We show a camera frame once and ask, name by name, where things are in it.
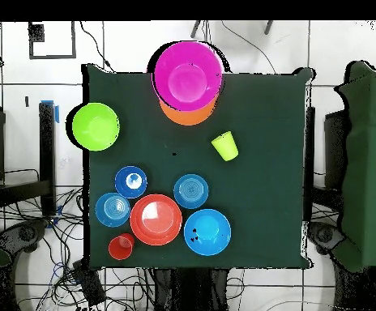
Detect large light orange bowl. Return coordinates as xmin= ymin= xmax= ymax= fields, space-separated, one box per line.
xmin=158 ymin=93 xmax=220 ymax=126

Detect large pink bowl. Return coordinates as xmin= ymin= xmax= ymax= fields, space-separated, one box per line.
xmin=151 ymin=40 xmax=224 ymax=113

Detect red-orange cup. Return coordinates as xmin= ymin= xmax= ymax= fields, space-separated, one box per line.
xmin=108 ymin=232 xmax=136 ymax=261

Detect small light blue bowl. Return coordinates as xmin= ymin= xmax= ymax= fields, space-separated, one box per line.
xmin=173 ymin=173 xmax=210 ymax=210
xmin=95 ymin=192 xmax=131 ymax=228

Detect light green cup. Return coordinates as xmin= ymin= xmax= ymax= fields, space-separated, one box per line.
xmin=211 ymin=130 xmax=240 ymax=162

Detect shallow red-orange bowl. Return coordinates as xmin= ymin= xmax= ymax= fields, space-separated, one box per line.
xmin=129 ymin=194 xmax=183 ymax=247

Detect medium blue bowl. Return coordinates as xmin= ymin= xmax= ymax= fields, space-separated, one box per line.
xmin=183 ymin=208 xmax=232 ymax=257

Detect small dark blue bowl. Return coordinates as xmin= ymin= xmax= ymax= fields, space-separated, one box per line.
xmin=114 ymin=165 xmax=148 ymax=199

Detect dark green tablecloth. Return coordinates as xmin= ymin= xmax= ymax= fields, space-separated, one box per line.
xmin=82 ymin=63 xmax=315 ymax=270

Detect light green bowl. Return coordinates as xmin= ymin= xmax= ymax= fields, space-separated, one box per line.
xmin=71 ymin=102 xmax=122 ymax=152

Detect grey tripod legs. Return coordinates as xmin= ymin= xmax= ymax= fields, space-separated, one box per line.
xmin=190 ymin=20 xmax=275 ymax=39

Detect dark grey chair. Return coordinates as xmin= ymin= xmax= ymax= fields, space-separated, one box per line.
xmin=306 ymin=221 xmax=347 ymax=257

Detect black power strip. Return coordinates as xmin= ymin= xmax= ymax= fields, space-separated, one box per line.
xmin=72 ymin=260 xmax=107 ymax=307

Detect black chair base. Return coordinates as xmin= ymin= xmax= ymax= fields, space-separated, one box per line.
xmin=0 ymin=218 xmax=49 ymax=260

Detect black bench frame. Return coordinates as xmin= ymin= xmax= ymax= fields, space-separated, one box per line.
xmin=0 ymin=101 xmax=58 ymax=218

